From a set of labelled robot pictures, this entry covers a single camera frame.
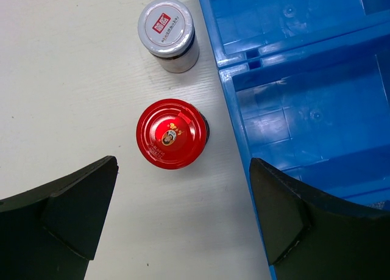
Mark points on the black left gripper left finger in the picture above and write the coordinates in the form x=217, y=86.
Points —
x=53, y=231

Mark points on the blue middle storage bin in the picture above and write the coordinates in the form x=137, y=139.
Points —
x=319, y=113

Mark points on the white lid dark jar left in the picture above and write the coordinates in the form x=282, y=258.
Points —
x=166, y=29

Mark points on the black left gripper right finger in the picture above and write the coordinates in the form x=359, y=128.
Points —
x=320, y=228

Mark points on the red lid sauce jar left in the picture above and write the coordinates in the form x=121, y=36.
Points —
x=172, y=134

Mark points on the blue far storage bin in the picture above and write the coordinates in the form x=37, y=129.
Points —
x=240, y=30

